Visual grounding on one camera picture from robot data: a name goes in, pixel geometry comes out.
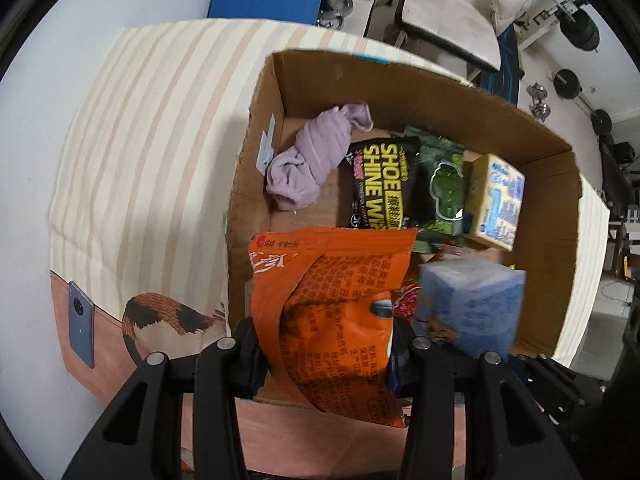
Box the short barbell with black plates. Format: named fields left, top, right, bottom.
left=554, top=69, right=614, bottom=137

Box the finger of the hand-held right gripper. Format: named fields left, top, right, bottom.
left=510, top=354, right=588, bottom=426

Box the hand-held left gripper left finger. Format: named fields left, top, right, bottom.
left=62, top=317, right=266, bottom=480

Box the yellow blue sponge pack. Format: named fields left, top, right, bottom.
left=462, top=154, right=526, bottom=252

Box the chrome dumbbell pair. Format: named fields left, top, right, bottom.
left=317, top=0, right=354, bottom=26

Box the orange snack packet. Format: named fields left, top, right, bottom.
left=248, top=226, right=418, bottom=428

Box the black blue weight bench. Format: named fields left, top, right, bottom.
left=480, top=25, right=524, bottom=107

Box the red snack packet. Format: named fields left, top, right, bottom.
left=392, top=245, right=451, bottom=323

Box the cardboard box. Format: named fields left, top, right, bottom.
left=222, top=50, right=586, bottom=406

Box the blue white tissue pack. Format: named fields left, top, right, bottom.
left=412, top=257, right=527, bottom=358

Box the blue smartphone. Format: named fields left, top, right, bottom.
left=67, top=281, right=96, bottom=369

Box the white padded chair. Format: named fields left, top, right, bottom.
left=365, top=0, right=502, bottom=73

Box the purple sock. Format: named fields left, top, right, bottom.
left=265, top=102, right=375, bottom=212

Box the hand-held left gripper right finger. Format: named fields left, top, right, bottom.
left=387, top=320, right=583, bottom=480

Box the green snack packet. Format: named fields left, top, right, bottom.
left=402, top=126, right=468, bottom=256

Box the black shoe wipes packet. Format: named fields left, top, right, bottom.
left=345, top=136, right=422, bottom=231

